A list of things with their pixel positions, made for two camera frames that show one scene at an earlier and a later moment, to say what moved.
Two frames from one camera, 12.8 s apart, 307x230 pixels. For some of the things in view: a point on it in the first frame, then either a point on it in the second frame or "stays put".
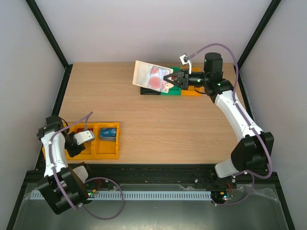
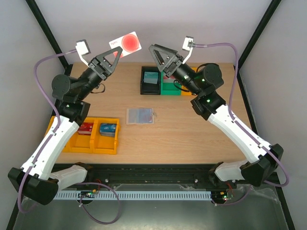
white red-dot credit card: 157,82 → 129,43
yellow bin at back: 191,90 stays put
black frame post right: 273,8 stays put
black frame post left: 51,40 stays put
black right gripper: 185,79 → 171,64
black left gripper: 73,153 → 100,66
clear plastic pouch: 151,76 → 139,116
